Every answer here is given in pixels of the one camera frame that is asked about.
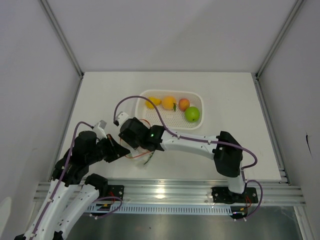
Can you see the orange fruit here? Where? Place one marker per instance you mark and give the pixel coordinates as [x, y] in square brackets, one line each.
[169, 103]

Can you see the left aluminium frame post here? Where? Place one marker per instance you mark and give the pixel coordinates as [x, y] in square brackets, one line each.
[52, 19]

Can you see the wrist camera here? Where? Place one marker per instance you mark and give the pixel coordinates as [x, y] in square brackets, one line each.
[120, 118]
[99, 129]

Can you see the green apple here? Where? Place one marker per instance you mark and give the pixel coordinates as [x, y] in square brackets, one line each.
[192, 114]

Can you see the yellow pear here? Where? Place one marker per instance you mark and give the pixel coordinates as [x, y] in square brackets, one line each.
[152, 102]

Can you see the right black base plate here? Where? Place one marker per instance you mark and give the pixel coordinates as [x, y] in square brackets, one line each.
[223, 195]

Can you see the clear orange zip top bag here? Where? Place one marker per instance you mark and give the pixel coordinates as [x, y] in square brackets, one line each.
[137, 155]

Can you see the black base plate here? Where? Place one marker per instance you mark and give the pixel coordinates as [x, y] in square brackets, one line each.
[116, 191]
[223, 195]

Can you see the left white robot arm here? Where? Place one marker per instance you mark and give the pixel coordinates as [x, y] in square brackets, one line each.
[71, 189]

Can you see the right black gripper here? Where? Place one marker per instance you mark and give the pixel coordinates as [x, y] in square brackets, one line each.
[127, 140]

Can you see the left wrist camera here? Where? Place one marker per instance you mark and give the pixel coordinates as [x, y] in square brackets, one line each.
[99, 129]

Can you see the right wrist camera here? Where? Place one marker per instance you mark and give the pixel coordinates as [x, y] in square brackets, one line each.
[120, 118]

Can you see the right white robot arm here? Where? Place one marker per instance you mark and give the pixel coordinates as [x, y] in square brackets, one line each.
[223, 149]

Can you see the slotted cable duct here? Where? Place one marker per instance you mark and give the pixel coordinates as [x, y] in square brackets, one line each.
[174, 209]

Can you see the green leafy vegetable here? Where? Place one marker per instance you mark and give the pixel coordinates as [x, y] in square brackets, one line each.
[149, 158]

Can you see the white perforated plastic basket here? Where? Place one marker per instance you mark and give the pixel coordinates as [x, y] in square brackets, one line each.
[172, 119]

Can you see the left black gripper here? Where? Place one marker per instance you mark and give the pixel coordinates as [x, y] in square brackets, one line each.
[116, 149]

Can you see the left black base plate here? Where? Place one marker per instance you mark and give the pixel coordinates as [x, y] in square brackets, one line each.
[116, 191]

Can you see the red peach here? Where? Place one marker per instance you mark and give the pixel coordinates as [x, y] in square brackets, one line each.
[183, 104]

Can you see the aluminium frame post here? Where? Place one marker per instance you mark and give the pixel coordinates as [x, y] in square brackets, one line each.
[52, 19]
[284, 30]

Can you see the aluminium rail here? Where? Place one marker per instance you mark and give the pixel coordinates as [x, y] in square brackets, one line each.
[198, 192]

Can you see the right aluminium frame post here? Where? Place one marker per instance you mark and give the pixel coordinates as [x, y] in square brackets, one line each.
[284, 30]

